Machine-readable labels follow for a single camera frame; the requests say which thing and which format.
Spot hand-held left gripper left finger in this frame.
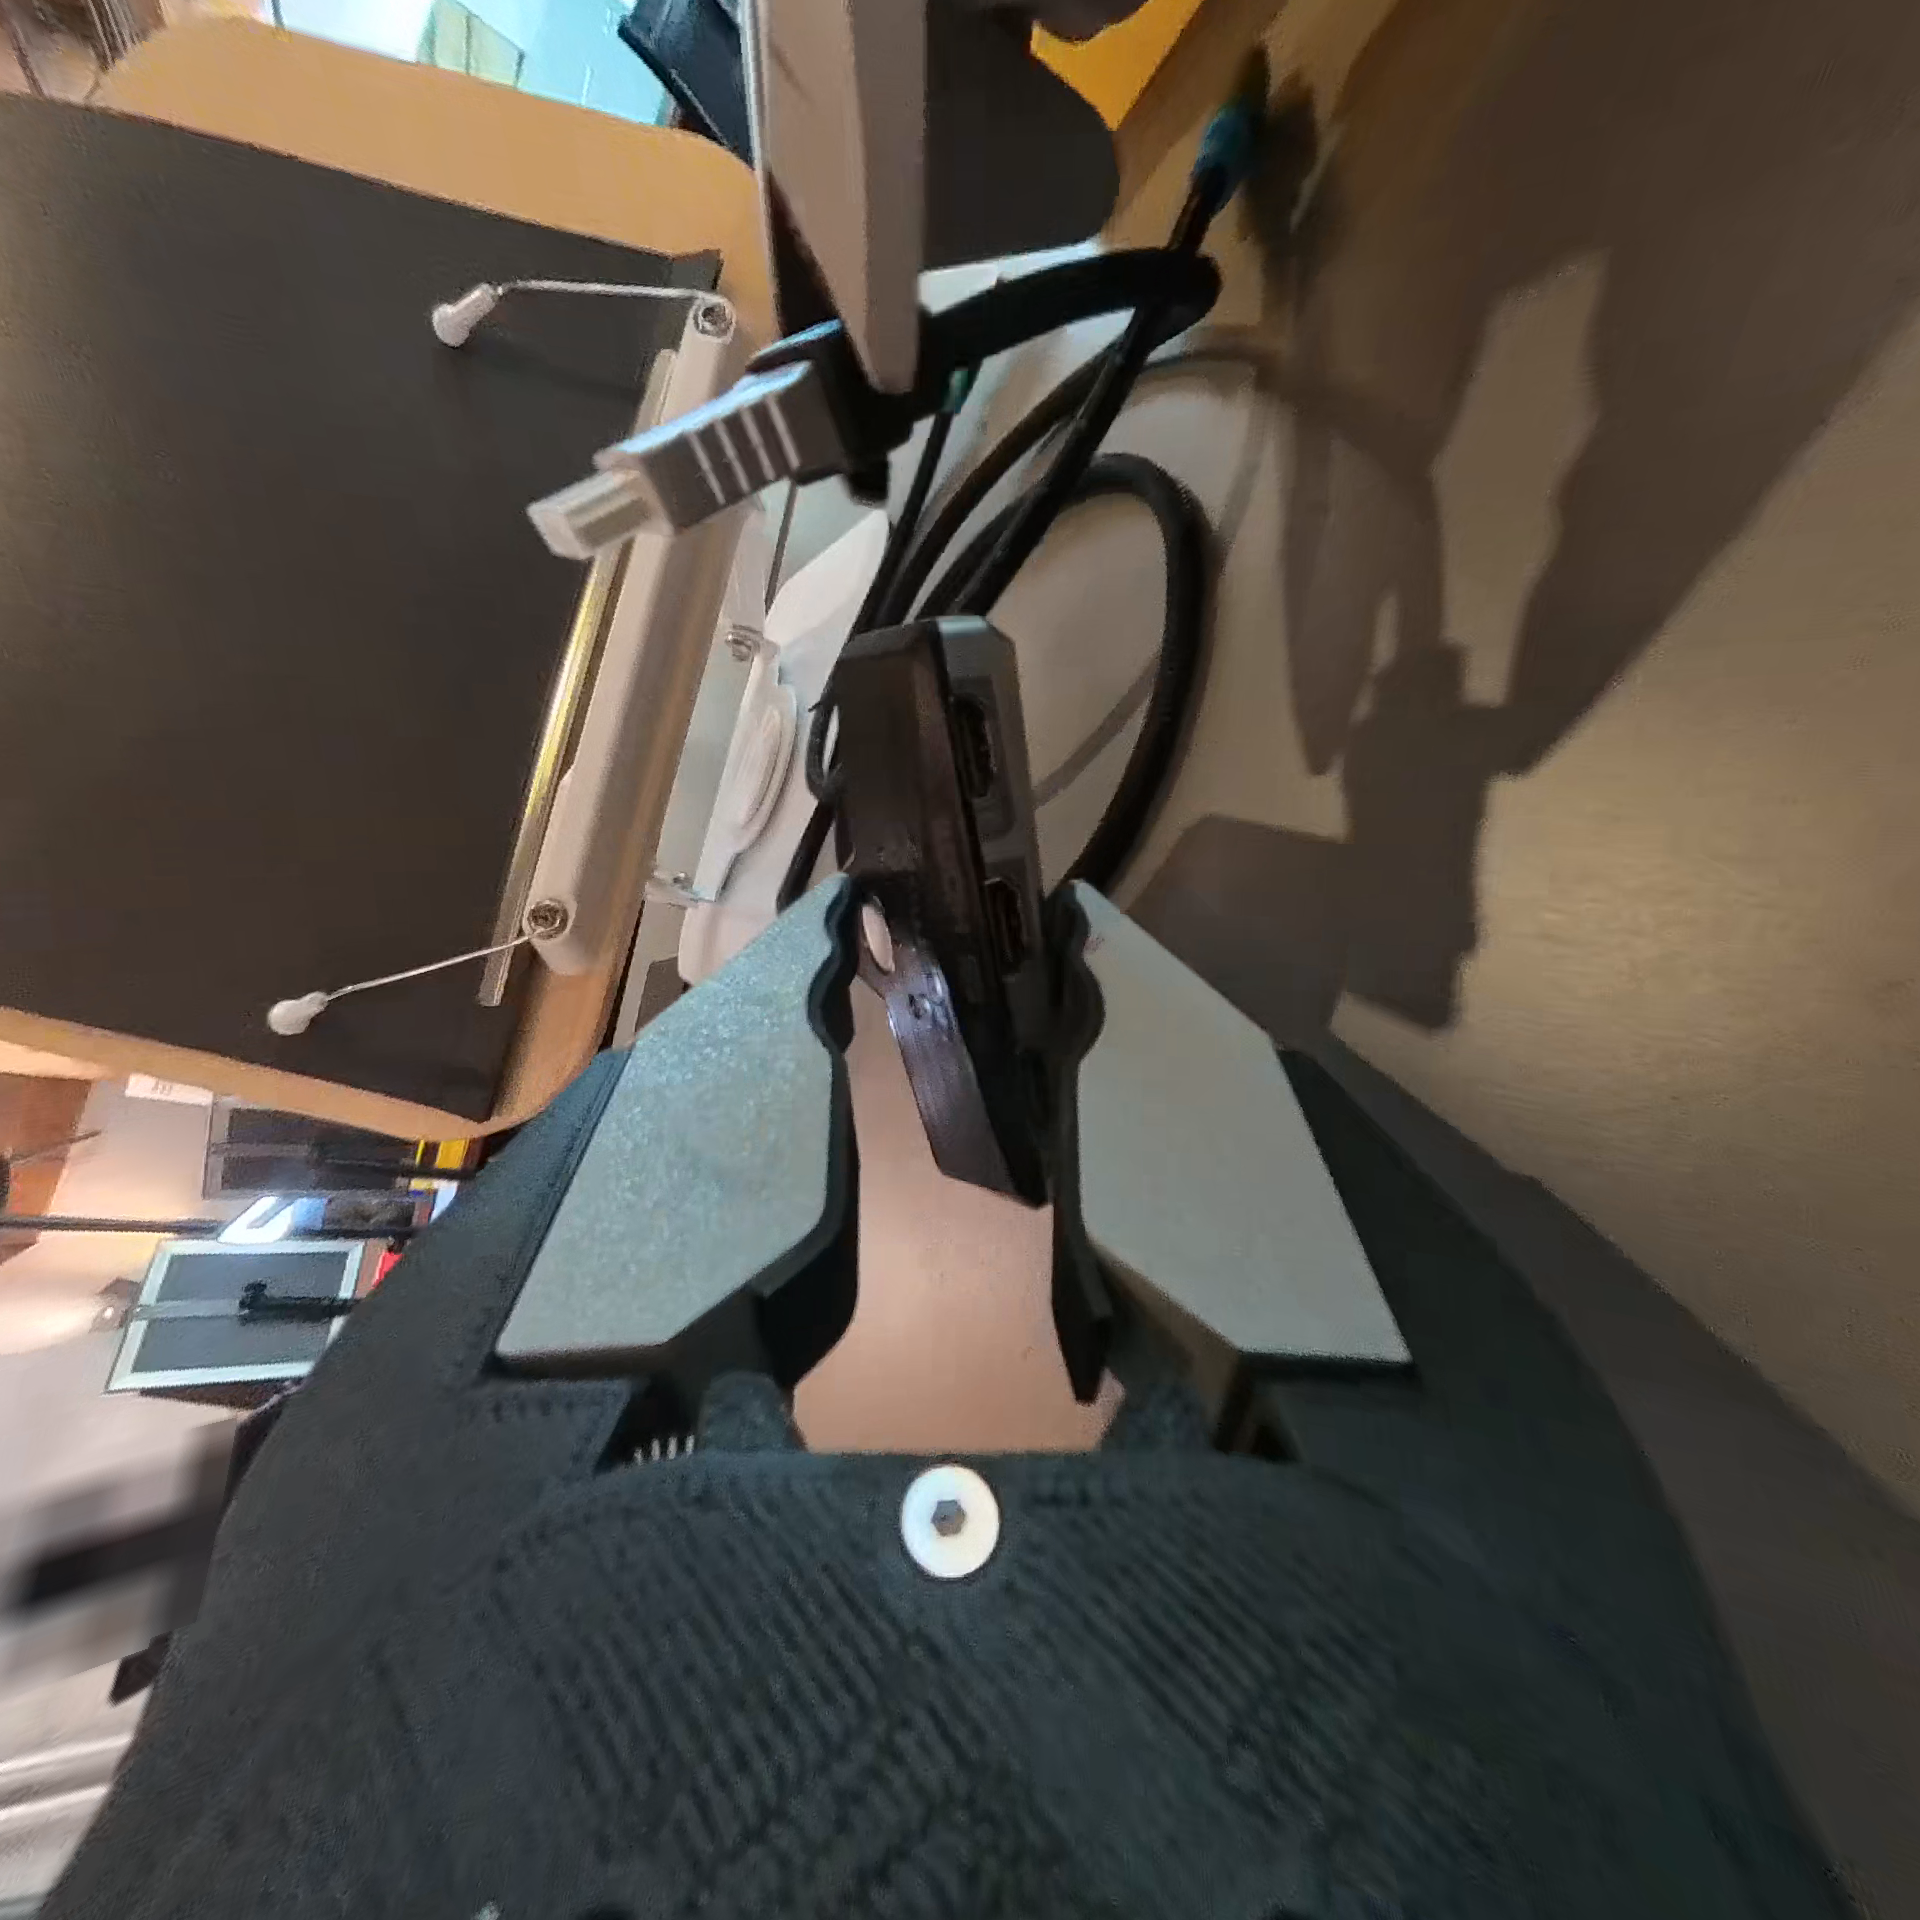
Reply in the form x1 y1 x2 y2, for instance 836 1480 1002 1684
497 877 865 1375

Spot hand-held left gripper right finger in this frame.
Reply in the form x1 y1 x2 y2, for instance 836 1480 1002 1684
1055 885 1412 1402

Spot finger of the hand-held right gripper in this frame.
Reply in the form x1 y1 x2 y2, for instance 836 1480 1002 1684
931 0 1121 301
745 0 977 496

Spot thin black cable green plugs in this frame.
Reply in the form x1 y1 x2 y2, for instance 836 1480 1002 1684
862 59 1264 640

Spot thick black braided hdmi cable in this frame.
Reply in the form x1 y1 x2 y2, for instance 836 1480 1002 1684
527 247 1220 904

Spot black hdmi switch box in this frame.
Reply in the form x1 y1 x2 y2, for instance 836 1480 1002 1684
823 616 1051 1202

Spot grey framed dark panel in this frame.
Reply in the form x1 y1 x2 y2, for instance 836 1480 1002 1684
201 1101 452 1202
106 1236 368 1397

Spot wooden board with black panel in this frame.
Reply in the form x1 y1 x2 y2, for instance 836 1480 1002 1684
0 17 783 1144

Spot black switch output cable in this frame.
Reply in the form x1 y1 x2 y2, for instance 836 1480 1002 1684
772 287 1187 916

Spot wire arm with white tip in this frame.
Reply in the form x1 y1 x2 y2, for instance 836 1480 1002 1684
431 280 737 351
268 896 578 1041

